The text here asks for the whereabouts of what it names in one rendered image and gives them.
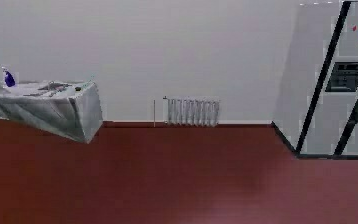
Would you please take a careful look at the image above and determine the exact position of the grey marble kitchen counter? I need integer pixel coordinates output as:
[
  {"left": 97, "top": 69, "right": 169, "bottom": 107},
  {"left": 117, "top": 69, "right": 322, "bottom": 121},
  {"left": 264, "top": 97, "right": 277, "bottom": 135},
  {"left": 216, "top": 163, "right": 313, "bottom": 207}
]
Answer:
[{"left": 0, "top": 79, "right": 104, "bottom": 144}]

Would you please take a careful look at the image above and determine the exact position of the white fridge with dispenser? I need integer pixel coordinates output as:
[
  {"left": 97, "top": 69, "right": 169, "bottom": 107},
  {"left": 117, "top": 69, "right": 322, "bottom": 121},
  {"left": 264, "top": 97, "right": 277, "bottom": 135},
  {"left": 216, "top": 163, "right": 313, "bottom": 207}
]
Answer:
[{"left": 272, "top": 0, "right": 358, "bottom": 160}]

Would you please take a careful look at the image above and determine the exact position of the blue spray bottle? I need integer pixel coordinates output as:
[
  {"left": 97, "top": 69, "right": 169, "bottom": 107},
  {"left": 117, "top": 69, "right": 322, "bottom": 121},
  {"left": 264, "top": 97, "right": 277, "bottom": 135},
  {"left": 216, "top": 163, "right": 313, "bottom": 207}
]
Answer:
[{"left": 2, "top": 67, "right": 17, "bottom": 88}]

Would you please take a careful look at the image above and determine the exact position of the white wall radiator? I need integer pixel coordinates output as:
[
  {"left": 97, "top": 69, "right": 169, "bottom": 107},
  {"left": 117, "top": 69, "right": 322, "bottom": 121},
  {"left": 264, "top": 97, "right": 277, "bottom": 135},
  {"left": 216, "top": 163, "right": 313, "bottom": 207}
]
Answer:
[{"left": 162, "top": 95, "right": 221, "bottom": 128}]

